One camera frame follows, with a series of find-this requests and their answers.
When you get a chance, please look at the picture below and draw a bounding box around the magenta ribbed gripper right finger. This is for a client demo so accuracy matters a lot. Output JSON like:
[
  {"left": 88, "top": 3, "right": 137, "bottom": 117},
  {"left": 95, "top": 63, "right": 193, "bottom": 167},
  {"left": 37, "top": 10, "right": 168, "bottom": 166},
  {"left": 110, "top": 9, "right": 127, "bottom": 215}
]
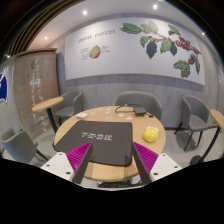
[{"left": 131, "top": 141, "right": 183, "bottom": 185}]

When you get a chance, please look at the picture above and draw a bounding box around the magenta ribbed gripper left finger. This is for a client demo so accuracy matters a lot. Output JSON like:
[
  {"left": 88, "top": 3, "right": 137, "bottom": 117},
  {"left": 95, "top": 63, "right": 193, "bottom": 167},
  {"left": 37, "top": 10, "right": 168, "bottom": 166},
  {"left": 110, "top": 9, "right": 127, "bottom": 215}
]
[{"left": 41, "top": 141, "right": 94, "bottom": 185}]

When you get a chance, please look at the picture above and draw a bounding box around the yellow computer mouse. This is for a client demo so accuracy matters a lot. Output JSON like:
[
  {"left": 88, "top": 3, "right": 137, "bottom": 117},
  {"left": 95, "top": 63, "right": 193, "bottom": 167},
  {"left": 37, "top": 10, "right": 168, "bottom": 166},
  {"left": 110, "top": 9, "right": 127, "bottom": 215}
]
[{"left": 142, "top": 126, "right": 159, "bottom": 143}]

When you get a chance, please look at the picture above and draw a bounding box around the round wooden table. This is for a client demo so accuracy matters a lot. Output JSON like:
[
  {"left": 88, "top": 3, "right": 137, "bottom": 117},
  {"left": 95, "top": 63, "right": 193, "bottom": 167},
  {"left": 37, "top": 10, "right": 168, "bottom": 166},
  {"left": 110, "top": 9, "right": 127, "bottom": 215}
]
[{"left": 53, "top": 105, "right": 167, "bottom": 183}]

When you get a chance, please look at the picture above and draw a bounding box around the black desk mat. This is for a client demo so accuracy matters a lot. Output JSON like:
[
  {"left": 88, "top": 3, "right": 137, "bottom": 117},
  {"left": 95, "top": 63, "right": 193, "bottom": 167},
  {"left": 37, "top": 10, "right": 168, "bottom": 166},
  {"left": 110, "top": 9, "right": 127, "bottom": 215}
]
[{"left": 55, "top": 120, "right": 132, "bottom": 167}]

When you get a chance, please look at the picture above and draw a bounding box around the white card box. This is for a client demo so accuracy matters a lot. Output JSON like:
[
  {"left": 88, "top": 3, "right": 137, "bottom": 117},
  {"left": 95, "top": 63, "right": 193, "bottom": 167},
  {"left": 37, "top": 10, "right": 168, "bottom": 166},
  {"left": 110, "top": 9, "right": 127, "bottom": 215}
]
[{"left": 76, "top": 112, "right": 88, "bottom": 119}]

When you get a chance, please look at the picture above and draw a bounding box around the black power adapter box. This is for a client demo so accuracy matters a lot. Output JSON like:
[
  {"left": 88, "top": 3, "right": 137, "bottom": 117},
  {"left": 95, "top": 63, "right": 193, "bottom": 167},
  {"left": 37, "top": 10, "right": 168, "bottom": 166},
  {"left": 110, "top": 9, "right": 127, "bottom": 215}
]
[{"left": 134, "top": 107, "right": 147, "bottom": 116}]

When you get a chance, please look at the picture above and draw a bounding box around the grey armchair back left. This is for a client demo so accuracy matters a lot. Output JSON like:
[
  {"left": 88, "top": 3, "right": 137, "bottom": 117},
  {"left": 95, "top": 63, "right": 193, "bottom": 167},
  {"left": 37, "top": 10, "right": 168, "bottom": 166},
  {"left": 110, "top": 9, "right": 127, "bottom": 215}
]
[{"left": 54, "top": 90, "right": 84, "bottom": 124}]

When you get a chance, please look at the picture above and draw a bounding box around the grey armchair behind table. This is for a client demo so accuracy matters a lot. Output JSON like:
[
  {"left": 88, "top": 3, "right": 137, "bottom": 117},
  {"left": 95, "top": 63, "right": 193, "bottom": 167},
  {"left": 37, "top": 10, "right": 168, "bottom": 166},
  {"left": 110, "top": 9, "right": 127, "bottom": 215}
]
[{"left": 113, "top": 91, "right": 162, "bottom": 120}]

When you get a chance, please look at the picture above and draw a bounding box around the grey armchair front left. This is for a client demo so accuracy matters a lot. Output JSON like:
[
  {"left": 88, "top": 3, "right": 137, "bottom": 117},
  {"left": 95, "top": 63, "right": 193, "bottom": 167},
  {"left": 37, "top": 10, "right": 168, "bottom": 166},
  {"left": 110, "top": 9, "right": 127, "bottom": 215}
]
[{"left": 1, "top": 129, "right": 47, "bottom": 163}]

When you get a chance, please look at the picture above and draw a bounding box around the small round side table left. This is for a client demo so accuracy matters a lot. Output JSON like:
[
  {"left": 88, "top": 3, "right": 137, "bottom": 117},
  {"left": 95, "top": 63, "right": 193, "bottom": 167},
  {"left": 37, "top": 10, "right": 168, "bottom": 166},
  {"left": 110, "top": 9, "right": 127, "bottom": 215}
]
[{"left": 32, "top": 97, "right": 64, "bottom": 132}]

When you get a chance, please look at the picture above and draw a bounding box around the grey armchair right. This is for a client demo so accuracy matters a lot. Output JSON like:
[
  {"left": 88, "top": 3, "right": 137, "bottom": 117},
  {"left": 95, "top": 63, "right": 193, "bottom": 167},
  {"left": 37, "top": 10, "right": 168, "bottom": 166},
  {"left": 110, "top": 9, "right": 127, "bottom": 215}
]
[{"left": 175, "top": 95, "right": 211, "bottom": 150}]

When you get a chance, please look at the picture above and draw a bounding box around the black cable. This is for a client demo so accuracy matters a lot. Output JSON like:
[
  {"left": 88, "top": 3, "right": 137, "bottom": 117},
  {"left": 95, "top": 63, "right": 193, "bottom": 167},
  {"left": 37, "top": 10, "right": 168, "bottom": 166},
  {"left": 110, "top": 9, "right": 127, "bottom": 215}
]
[{"left": 114, "top": 103, "right": 155, "bottom": 119}]

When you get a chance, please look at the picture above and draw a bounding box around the wooden perforated wall panel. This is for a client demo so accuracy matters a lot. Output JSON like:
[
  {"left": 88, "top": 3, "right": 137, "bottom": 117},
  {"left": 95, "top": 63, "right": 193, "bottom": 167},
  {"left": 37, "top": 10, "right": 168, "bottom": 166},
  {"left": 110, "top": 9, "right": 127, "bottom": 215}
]
[{"left": 13, "top": 49, "right": 59, "bottom": 139}]

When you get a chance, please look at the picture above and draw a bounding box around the coffee cherries wall poster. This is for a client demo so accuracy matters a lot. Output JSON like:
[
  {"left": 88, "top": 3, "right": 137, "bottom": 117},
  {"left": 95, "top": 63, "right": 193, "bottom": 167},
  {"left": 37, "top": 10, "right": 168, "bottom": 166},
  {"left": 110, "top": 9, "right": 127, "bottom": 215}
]
[{"left": 64, "top": 17, "right": 205, "bottom": 85}]

